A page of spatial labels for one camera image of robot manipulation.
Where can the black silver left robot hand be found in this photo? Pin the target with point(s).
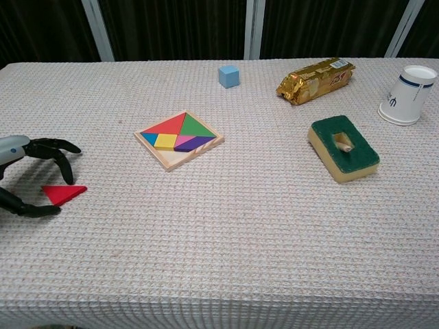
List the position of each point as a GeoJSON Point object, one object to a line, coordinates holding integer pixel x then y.
{"type": "Point", "coordinates": [44, 148]}

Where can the red triangle puzzle piece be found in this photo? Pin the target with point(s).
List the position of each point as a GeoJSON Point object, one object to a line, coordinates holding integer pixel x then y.
{"type": "Point", "coordinates": [63, 193]}

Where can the small blue triangle tangram piece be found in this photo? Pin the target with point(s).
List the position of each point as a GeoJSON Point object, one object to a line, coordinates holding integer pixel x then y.
{"type": "Point", "coordinates": [151, 137]}

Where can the yellow square tangram piece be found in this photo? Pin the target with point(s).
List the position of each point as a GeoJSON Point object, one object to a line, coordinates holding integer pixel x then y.
{"type": "Point", "coordinates": [165, 141]}

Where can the large red triangle tangram piece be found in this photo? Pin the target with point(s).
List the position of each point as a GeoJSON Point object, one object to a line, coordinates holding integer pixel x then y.
{"type": "Point", "coordinates": [169, 127]}

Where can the wooden tangram puzzle tray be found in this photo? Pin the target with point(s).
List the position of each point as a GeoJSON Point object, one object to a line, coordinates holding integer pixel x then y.
{"type": "Point", "coordinates": [171, 159]}

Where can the small pink triangle tangram piece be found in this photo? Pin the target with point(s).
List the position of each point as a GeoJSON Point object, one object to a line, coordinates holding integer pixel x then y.
{"type": "Point", "coordinates": [182, 140]}

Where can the purple parallelogram tangram piece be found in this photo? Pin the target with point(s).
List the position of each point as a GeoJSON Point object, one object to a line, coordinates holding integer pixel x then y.
{"type": "Point", "coordinates": [193, 144]}

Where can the large green triangle tangram piece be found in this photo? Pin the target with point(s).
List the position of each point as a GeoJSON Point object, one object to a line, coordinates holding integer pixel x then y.
{"type": "Point", "coordinates": [193, 129]}

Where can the dark green curtain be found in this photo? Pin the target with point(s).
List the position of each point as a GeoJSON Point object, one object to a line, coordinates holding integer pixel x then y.
{"type": "Point", "coordinates": [171, 27]}

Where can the light blue cube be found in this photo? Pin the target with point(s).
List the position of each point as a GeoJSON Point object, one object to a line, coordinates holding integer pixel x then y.
{"type": "Point", "coordinates": [228, 77]}

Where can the gold foil snack package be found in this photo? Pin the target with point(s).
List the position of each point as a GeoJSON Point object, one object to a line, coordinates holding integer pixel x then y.
{"type": "Point", "coordinates": [315, 82]}

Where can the small wooden peg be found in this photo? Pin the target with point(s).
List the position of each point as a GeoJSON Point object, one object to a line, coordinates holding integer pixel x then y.
{"type": "Point", "coordinates": [344, 147]}

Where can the yellow green scouring sponge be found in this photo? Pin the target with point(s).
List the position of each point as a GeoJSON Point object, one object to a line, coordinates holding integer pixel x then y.
{"type": "Point", "coordinates": [360, 154]}

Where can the white paper cup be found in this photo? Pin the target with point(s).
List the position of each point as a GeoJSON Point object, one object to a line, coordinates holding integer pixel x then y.
{"type": "Point", "coordinates": [404, 99]}

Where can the white window frame post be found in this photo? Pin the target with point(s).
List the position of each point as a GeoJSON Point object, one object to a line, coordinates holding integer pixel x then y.
{"type": "Point", "coordinates": [97, 31]}
{"type": "Point", "coordinates": [254, 31]}
{"type": "Point", "coordinates": [404, 29]}

